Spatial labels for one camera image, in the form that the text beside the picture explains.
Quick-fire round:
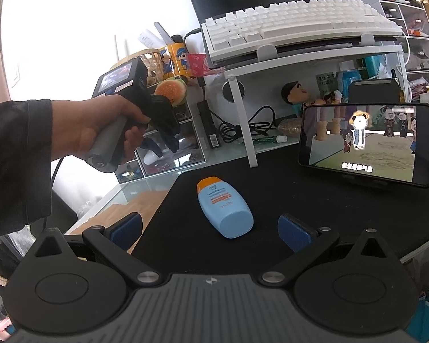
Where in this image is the blue orange sunscreen bottle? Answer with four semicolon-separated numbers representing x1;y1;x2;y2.
197;177;254;238

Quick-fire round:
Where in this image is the black left sleeve forearm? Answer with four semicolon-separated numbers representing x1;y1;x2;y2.
0;100;52;236

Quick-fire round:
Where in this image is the white drawer organizer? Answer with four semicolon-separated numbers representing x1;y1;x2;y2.
114;84;206;184

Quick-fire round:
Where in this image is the person's left hand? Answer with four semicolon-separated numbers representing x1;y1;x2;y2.
51;95;150;161

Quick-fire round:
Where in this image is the woven bamboo basket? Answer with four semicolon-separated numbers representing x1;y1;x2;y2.
111;49;164;87

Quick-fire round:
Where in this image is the burger plush toy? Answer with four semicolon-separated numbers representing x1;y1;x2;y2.
154;78;187;108

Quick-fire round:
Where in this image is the brown cardboard piece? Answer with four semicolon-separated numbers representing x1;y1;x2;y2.
68;190;168;235

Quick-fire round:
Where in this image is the yellow cartoon pen cup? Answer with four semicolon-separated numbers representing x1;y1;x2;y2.
159;43;191;79

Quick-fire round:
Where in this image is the black desk mat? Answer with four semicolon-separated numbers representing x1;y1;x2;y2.
132;145;429;275

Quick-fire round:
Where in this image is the red snack packet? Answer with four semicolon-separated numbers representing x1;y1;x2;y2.
187;53;216;77

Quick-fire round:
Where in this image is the black usb hub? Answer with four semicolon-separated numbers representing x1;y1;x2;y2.
197;100;220;149

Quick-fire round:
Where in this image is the black smartphone playing video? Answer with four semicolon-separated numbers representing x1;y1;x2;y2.
297;102;429;187

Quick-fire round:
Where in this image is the cartoon boy figurine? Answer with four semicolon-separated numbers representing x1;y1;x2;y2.
281;81;325;117

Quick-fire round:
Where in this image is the white mechanical keyboard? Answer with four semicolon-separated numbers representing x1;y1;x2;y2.
200;0;402;62

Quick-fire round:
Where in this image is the white laptop stand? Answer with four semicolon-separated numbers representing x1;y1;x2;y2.
224;36;406;167

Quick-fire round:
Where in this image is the clear shelf organizer right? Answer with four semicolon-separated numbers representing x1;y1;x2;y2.
362;0;429;103

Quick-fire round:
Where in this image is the black power cable bundle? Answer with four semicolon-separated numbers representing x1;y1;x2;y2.
199;78;284;144

